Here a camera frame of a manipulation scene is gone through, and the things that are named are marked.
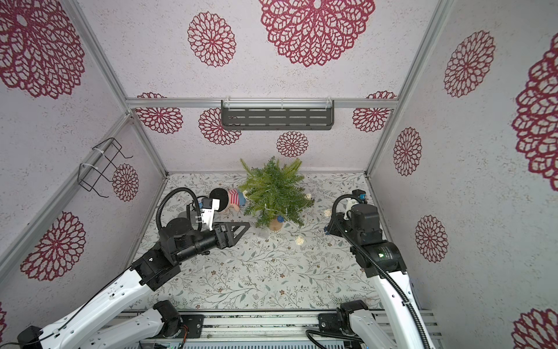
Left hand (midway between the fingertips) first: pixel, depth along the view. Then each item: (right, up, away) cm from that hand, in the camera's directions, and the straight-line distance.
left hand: (244, 227), depth 66 cm
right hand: (+28, +4, +4) cm, 28 cm away
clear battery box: (+4, -7, +32) cm, 33 cm away
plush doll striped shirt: (-9, +8, +37) cm, 39 cm away
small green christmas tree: (+9, +10, +9) cm, 16 cm away
